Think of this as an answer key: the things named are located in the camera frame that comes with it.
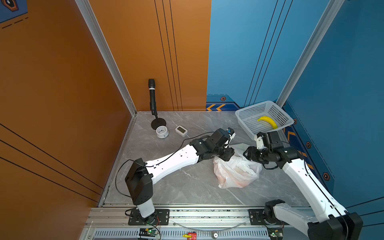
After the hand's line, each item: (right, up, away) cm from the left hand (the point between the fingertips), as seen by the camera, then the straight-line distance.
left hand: (231, 149), depth 76 cm
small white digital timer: (-29, +8, +29) cm, 42 cm away
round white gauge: (-42, +8, +27) cm, 50 cm away
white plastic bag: (+5, -13, +5) cm, 15 cm away
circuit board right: (+20, -39, -5) cm, 44 cm away
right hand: (+8, -3, +2) cm, 9 cm away
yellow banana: (+39, +13, +33) cm, 53 cm away
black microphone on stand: (-47, +15, +35) cm, 60 cm away
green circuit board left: (-41, -39, -5) cm, 57 cm away
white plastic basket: (+21, +18, +39) cm, 48 cm away
